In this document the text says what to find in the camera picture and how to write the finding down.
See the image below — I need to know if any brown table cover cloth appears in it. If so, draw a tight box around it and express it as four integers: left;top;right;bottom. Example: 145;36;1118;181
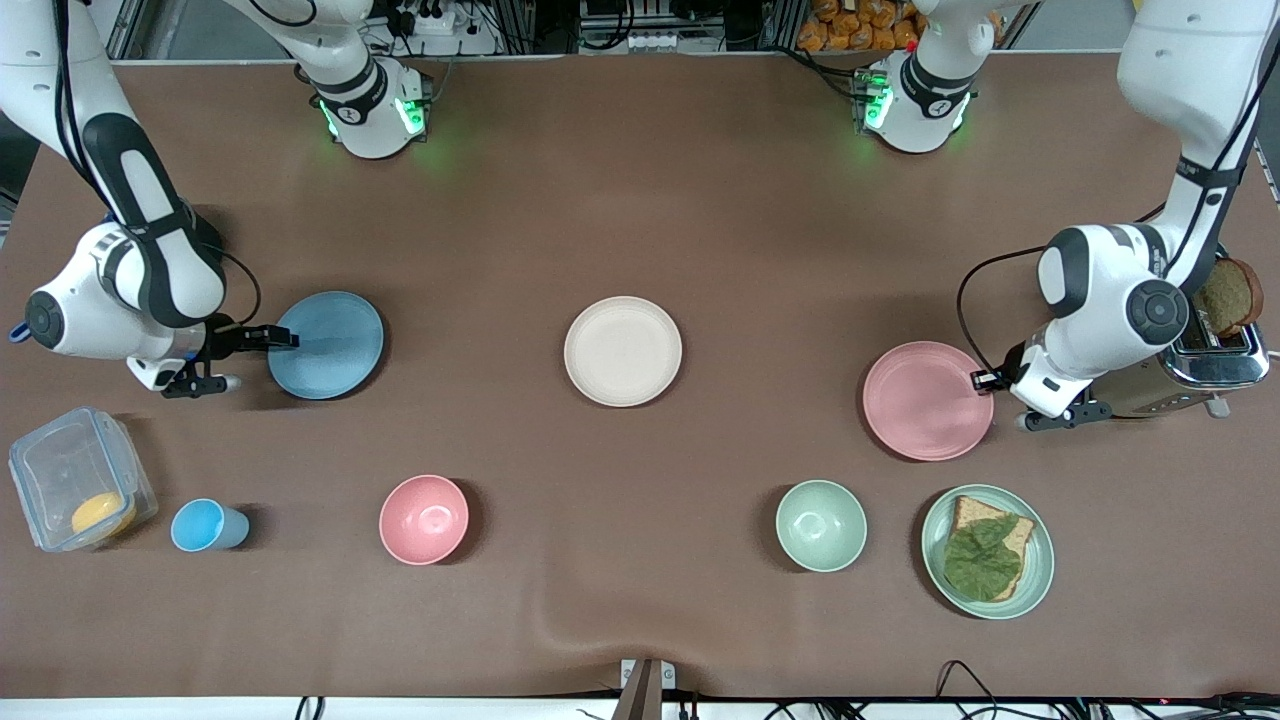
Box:
0;50;1280;701

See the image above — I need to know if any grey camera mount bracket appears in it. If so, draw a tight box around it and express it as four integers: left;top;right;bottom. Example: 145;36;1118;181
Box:
612;657;677;720

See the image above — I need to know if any yellow round food piece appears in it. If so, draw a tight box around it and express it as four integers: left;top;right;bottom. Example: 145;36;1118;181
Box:
70;492;137;538

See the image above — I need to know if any white power strip with plugs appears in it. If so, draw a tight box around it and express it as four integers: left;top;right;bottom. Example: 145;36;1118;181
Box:
385;0;459;37

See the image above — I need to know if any clear plastic container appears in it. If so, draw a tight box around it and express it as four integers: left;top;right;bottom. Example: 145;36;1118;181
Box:
8;406;159;553

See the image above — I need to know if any bag of orange buns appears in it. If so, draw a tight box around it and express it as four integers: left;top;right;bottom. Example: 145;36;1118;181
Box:
797;0;926;53

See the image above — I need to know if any pink plate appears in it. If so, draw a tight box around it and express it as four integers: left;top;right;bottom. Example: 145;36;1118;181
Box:
862;341;997;462

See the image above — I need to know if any beige chrome toaster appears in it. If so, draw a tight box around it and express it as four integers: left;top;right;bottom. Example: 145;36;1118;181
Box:
1095;320;1271;420

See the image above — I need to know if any light blue plate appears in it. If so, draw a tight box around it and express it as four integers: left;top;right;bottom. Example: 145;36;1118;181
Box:
267;291;385;401

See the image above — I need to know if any dark brown bread slice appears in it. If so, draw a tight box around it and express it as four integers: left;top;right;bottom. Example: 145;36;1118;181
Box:
1193;257;1266;339

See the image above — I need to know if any beige plate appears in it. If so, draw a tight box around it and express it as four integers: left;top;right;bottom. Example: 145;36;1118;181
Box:
563;296;684;408

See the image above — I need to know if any light green bowl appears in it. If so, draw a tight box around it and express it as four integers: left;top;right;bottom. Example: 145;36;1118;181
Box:
775;480;869;574

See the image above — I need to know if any pink bowl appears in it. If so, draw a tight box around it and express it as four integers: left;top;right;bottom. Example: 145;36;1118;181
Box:
378;474;471;567

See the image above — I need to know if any toast bread slice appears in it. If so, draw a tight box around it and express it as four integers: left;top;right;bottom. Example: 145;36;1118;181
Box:
948;495;1036;601

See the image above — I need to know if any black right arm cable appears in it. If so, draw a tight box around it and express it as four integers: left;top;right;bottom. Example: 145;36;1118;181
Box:
52;0;264;331

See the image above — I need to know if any thin black looped cable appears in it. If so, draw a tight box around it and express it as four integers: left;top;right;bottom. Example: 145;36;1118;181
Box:
935;659;1003;703

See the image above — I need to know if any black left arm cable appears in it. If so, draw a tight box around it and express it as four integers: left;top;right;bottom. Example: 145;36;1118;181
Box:
957;40;1280;386

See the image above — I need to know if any green lettuce leaf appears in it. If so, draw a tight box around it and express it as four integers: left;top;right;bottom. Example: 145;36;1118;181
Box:
943;515;1023;603

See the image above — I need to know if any light green plate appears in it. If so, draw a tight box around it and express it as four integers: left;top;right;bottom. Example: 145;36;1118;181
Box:
921;484;1056;621

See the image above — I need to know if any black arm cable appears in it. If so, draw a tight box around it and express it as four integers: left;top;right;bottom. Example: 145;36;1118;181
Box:
52;0;264;331
957;40;1280;386

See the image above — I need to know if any light blue cup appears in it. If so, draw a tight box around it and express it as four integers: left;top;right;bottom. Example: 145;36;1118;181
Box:
170;498;251;553

